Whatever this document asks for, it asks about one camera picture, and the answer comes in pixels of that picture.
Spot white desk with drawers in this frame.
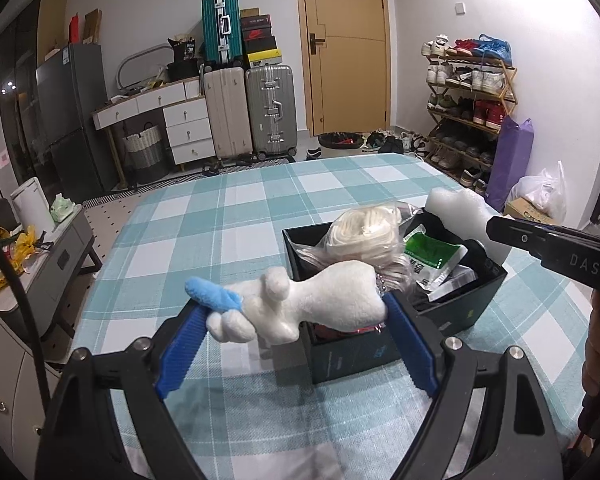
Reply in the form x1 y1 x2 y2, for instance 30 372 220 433
91 80 216 189

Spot dark wardrobe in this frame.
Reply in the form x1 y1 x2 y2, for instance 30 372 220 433
0 0 46 202

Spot silver suitcase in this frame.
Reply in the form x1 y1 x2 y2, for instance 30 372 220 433
245 64 300 159

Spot black bag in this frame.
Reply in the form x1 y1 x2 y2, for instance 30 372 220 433
167 37 204 84

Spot beige suitcase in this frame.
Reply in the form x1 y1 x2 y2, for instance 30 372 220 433
202 66 255 160

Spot white appliance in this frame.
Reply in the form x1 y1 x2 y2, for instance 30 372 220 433
11 177 55 231

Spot teal suitcase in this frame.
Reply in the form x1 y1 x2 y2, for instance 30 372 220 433
201 0 245 69

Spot green white packet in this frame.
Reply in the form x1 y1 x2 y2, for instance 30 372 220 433
402 232 469 291

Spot pile of dark shoes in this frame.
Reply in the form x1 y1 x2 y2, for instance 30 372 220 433
360 129 431 156

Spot flat cardboard sheet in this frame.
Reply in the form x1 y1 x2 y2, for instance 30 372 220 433
36 0 67 66

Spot blue bag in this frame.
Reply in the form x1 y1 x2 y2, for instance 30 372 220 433
475 34 512 64

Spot white plush toy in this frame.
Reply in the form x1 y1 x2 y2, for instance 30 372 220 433
185 260 389 346

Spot white plastic bag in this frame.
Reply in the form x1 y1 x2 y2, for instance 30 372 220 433
510 161 567 224

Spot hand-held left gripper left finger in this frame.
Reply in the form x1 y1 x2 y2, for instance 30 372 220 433
34 305 216 480

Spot purple bag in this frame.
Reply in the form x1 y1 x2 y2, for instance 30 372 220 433
486 116 535 214

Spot wooden shoe rack with shoes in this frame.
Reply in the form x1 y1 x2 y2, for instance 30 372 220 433
421 34 516 196

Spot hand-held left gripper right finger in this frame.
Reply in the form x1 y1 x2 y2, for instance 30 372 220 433
382 292 566 480

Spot black cable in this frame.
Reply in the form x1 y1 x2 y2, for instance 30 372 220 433
0 220 51 413

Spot black storage box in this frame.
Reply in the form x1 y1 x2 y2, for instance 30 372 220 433
282 207 509 386

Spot wooden door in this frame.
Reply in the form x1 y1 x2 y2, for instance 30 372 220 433
295 0 391 137

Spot bag of white socks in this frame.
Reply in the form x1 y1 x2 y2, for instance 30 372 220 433
307 200 421 292

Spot grey side cabinet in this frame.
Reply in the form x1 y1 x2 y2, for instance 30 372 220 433
0 205 104 341

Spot round bin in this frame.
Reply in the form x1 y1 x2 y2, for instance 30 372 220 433
318 131 364 159

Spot grey refrigerator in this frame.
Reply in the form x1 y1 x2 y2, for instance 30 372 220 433
35 42 119 206

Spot white foam block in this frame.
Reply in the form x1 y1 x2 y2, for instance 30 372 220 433
425 187 516 267

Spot woven laundry basket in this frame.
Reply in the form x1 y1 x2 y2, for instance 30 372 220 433
121 122 164 184

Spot green tissue pack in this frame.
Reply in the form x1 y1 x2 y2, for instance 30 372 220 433
50 193 77 224

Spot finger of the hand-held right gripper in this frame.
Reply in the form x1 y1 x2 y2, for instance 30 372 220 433
486 215 581 266

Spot oval mirror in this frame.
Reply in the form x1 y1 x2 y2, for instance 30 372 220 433
116 44 174 94

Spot tall brown box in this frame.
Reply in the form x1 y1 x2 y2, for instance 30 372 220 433
83 8 104 46

